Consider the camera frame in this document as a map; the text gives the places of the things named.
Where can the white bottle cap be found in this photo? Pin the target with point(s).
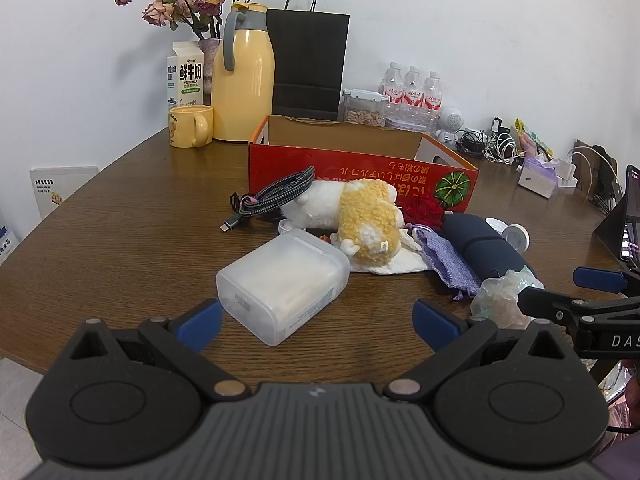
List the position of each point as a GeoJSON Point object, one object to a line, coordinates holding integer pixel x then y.
{"type": "Point", "coordinates": [495, 223]}
{"type": "Point", "coordinates": [285, 225]}
{"type": "Point", "coordinates": [516, 238]}

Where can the black charger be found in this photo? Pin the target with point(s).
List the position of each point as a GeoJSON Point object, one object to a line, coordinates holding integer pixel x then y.
{"type": "Point", "coordinates": [497, 125]}

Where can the navy blue pouch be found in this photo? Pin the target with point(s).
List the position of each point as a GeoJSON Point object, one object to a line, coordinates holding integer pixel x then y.
{"type": "Point", "coordinates": [482, 250]}

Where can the blue white carton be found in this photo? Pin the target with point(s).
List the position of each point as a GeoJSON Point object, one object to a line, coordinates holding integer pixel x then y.
{"type": "Point", "coordinates": [7, 245]}

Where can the white booklet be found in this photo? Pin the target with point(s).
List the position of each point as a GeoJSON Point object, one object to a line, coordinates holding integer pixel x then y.
{"type": "Point", "coordinates": [60, 190]}

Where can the black tablet in stand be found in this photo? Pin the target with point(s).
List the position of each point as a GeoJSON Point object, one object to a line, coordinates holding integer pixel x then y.
{"type": "Point", "coordinates": [625, 220]}

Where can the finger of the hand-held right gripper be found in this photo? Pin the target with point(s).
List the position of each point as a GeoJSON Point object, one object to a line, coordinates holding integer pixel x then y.
{"type": "Point", "coordinates": [597, 278]}
{"type": "Point", "coordinates": [542, 302]}

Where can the purple tissue box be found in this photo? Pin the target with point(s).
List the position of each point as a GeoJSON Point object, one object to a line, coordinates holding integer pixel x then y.
{"type": "Point", "coordinates": [537, 177]}

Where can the red label water bottle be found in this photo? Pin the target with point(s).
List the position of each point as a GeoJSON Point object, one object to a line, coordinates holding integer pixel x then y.
{"type": "Point", "coordinates": [434, 92]}
{"type": "Point", "coordinates": [392, 85]}
{"type": "Point", "coordinates": [413, 87]}

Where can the yellow snack packet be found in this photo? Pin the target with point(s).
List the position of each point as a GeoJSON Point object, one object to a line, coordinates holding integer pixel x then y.
{"type": "Point", "coordinates": [532, 140]}

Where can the white cloth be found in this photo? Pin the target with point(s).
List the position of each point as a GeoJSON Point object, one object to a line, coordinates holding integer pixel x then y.
{"type": "Point", "coordinates": [395, 262]}

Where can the person's clothing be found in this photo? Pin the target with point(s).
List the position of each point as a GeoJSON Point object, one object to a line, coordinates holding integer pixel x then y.
{"type": "Point", "coordinates": [622, 420]}

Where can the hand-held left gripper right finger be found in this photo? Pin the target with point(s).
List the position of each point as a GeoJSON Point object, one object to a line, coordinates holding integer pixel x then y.
{"type": "Point", "coordinates": [435, 325]}

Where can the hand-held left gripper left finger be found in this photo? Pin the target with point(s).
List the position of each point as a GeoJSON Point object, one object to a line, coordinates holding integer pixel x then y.
{"type": "Point", "coordinates": [202, 325]}

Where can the brown cardboard piece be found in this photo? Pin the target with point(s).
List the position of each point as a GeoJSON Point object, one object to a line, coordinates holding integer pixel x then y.
{"type": "Point", "coordinates": [587, 160]}

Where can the pink flower vase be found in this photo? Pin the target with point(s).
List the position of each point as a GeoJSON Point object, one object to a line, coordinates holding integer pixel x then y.
{"type": "Point", "coordinates": [210, 60]}

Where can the white power adapter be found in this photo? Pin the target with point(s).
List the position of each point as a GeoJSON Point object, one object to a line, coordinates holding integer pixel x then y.
{"type": "Point", "coordinates": [567, 175]}

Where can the yellow white plush toy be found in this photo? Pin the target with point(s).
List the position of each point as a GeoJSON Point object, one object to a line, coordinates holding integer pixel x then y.
{"type": "Point", "coordinates": [365, 220]}

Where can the red cardboard box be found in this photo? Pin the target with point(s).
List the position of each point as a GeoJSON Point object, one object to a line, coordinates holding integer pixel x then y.
{"type": "Point", "coordinates": [310, 160]}

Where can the black paper bag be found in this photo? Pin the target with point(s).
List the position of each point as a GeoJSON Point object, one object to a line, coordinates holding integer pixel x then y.
{"type": "Point", "coordinates": [307, 60]}

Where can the yellow mug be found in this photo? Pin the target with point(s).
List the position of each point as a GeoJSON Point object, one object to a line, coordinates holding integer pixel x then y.
{"type": "Point", "coordinates": [187, 127]}

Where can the yellow thermos jug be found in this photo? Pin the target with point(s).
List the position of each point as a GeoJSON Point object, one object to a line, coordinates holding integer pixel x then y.
{"type": "Point", "coordinates": [245, 85]}

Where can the clear seed container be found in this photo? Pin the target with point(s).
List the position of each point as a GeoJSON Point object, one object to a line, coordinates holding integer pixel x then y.
{"type": "Point", "coordinates": [364, 110]}

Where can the clear plastic wrap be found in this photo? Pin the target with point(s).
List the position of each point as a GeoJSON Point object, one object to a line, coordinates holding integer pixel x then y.
{"type": "Point", "coordinates": [500, 297]}

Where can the red fabric rose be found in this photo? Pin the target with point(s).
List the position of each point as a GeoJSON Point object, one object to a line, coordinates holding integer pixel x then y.
{"type": "Point", "coordinates": [425, 210]}

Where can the purple cloth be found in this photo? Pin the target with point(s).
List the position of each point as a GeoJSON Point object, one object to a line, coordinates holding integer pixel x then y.
{"type": "Point", "coordinates": [450, 262]}

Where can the white milk carton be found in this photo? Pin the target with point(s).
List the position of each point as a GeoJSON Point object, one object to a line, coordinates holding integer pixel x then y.
{"type": "Point", "coordinates": [185, 75]}

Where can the white robot speaker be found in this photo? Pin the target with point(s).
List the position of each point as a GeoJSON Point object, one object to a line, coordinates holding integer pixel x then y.
{"type": "Point", "coordinates": [450, 122]}

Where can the translucent plastic box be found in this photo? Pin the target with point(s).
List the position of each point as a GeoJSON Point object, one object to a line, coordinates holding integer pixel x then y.
{"type": "Point", "coordinates": [285, 285]}

